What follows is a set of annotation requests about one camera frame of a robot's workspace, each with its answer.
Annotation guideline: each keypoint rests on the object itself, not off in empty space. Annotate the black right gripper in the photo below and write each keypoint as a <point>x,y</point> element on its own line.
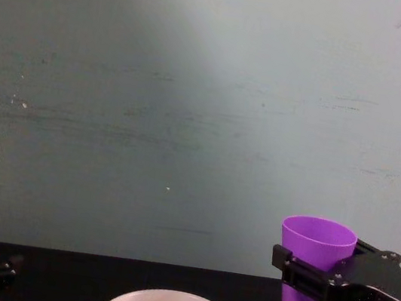
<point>393,284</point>

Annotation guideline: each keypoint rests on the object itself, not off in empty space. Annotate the purple plastic cup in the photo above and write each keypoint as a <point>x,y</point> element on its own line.
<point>318,238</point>

